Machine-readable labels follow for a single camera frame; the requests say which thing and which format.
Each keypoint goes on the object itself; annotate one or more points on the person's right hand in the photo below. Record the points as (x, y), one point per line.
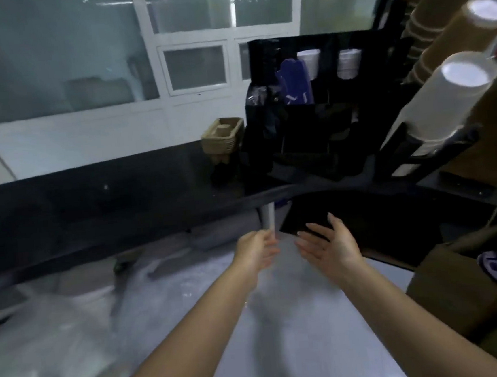
(336, 252)

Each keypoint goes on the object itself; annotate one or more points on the person's left hand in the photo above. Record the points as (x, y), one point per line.
(254, 255)

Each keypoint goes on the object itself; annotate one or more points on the black acrylic condiment organizer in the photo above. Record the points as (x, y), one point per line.
(313, 137)

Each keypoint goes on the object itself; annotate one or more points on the black cup dispenser rack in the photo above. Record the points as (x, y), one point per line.
(401, 151)

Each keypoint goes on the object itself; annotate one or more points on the stack of white paper cups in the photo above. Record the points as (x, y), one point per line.
(445, 104)

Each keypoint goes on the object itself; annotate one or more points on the large clear plastic bag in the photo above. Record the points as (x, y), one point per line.
(42, 356)

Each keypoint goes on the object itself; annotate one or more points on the person's left forearm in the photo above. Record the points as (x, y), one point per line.
(180, 352)

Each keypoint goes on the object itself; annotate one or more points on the person's right forearm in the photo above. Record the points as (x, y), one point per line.
(417, 332)

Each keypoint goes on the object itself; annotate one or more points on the stack of pulp cup trays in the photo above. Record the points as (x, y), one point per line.
(222, 138)

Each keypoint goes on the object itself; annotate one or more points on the white counter support panel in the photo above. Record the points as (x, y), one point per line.
(267, 219)

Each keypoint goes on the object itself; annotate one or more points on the row of brown paper bags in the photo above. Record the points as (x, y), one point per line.
(457, 298)

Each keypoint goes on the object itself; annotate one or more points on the black wrapped cutlery bundle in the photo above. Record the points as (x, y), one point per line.
(258, 97)

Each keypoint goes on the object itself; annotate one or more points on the black glossy bar counter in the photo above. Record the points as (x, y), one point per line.
(102, 207)

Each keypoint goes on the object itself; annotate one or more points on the bundle of blue paper packets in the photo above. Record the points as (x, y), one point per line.
(294, 82)

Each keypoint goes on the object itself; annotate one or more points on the white framed window partition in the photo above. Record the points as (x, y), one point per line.
(74, 136)

